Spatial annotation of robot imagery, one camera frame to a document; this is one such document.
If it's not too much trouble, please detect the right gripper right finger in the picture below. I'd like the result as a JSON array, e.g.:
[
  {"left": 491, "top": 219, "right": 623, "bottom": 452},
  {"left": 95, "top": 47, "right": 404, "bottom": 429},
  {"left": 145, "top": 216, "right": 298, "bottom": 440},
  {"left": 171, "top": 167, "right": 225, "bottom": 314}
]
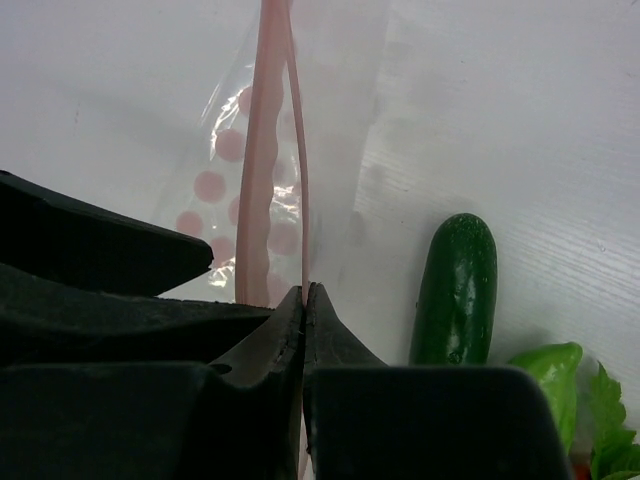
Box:
[{"left": 303, "top": 283, "right": 571, "bottom": 479}]

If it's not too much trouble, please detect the orange carrot with leaves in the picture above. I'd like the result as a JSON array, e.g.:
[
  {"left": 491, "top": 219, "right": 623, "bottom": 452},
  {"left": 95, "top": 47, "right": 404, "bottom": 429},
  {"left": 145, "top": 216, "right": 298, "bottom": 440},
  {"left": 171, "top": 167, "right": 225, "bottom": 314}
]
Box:
[{"left": 573, "top": 362, "right": 639, "bottom": 479}]

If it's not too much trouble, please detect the clear pink-dotted zip bag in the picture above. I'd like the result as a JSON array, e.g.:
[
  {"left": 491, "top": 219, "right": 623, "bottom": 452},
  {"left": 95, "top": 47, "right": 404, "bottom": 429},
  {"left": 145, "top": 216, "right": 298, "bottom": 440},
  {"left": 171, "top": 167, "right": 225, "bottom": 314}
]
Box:
[{"left": 174, "top": 1, "right": 389, "bottom": 479}]

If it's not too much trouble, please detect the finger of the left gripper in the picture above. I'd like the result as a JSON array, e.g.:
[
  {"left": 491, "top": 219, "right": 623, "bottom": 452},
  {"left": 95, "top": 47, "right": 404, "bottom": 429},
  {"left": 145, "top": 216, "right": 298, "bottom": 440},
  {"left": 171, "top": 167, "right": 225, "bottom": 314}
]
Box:
[
  {"left": 1, "top": 265, "right": 273, "bottom": 366},
  {"left": 1, "top": 171, "right": 214, "bottom": 297}
]

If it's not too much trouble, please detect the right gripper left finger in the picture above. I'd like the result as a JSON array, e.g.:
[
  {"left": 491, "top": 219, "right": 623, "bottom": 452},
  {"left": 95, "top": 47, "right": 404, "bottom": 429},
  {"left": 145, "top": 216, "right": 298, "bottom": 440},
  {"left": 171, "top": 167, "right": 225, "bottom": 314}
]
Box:
[{"left": 1, "top": 289, "right": 304, "bottom": 479}]

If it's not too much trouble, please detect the dark green cucumber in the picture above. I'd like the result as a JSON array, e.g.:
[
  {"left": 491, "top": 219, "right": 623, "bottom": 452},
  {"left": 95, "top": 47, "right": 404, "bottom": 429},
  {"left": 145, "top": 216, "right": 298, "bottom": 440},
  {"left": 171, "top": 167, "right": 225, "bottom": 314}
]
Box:
[{"left": 409, "top": 213, "right": 498, "bottom": 365}]

